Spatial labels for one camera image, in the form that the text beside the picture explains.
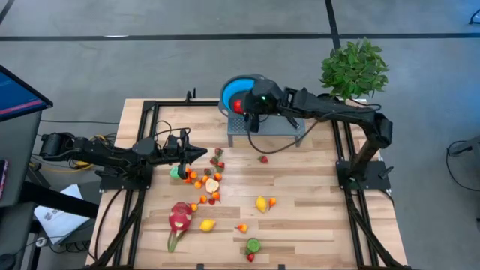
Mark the green avocado half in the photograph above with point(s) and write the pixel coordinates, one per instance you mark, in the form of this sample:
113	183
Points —
174	173

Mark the small orange peach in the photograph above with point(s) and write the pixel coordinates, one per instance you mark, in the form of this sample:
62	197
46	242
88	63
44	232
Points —
198	184
188	180
193	175
218	177
188	171
193	207
203	199
204	179

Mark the black table edge clamp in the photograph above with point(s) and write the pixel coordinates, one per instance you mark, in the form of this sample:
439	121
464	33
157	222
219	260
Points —
281	267
200	267

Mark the small orange pear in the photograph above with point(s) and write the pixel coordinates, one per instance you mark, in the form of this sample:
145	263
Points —
216	195
243	228
272	202

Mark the small red strawberry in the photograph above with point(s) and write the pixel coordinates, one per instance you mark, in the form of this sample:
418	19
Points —
212	201

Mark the blue collapsible colander bowl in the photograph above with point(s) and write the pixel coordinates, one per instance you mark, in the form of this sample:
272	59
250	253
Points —
232	88

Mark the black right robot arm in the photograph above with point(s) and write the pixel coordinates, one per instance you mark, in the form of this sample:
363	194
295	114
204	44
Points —
337	112

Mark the grey perforated metal shelf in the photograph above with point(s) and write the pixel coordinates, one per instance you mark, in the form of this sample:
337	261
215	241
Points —
277	131

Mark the yellow lemon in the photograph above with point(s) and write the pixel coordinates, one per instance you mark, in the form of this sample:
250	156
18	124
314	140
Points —
261	204
207	225

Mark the black desk crossbar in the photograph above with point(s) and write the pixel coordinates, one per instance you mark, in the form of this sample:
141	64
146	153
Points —
56	198

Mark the pink dragon fruit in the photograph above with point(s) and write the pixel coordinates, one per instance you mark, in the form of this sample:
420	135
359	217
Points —
180	219

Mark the monitor with blue screen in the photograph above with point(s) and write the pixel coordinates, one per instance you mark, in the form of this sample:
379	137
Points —
18	93

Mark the green kiwi half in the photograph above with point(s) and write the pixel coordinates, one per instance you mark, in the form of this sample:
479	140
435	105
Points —
254	245

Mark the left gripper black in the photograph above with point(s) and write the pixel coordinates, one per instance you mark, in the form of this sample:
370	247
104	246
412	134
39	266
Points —
170	148

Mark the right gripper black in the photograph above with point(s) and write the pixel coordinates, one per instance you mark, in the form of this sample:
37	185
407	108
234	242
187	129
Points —
262	97

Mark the green potted artificial plant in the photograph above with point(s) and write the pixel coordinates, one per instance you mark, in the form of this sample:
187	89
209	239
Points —
354	69

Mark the white paper sheet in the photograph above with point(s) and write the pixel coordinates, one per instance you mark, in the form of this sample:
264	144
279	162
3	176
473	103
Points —
56	221

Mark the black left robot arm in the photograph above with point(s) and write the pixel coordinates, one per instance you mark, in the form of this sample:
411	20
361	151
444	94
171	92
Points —
93	153

